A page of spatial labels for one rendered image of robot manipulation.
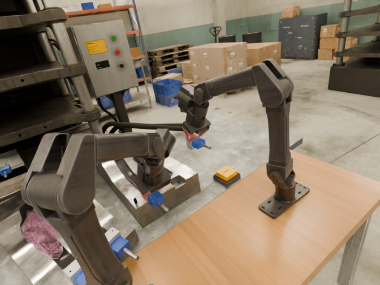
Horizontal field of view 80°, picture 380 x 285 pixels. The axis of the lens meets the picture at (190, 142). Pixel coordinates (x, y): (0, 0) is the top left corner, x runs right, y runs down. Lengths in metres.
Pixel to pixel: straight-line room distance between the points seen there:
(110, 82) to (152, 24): 6.42
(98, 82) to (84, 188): 1.17
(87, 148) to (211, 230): 0.51
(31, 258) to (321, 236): 0.82
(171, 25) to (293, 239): 7.72
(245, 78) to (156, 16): 7.32
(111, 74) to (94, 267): 1.22
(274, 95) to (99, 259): 0.55
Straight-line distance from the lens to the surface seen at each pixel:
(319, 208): 0.88
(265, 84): 0.66
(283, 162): 0.76
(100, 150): 0.43
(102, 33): 1.54
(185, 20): 8.37
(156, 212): 0.83
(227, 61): 4.54
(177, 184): 0.87
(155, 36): 7.90
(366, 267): 1.81
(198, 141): 0.96
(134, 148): 0.52
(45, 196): 0.40
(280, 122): 0.71
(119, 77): 1.56
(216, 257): 0.72
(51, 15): 1.34
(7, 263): 1.01
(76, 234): 0.44
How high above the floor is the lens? 1.38
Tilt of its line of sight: 27 degrees down
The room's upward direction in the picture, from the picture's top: 10 degrees counter-clockwise
